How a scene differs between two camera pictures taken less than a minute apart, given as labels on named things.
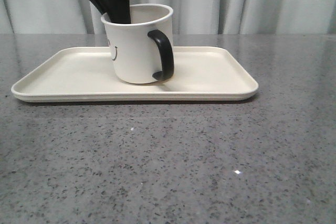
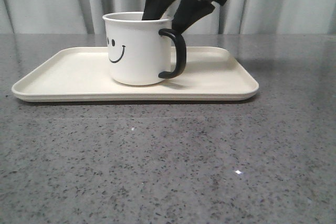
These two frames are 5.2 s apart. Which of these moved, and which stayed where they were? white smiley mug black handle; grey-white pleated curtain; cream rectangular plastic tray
Moved: white smiley mug black handle
Stayed: grey-white pleated curtain; cream rectangular plastic tray
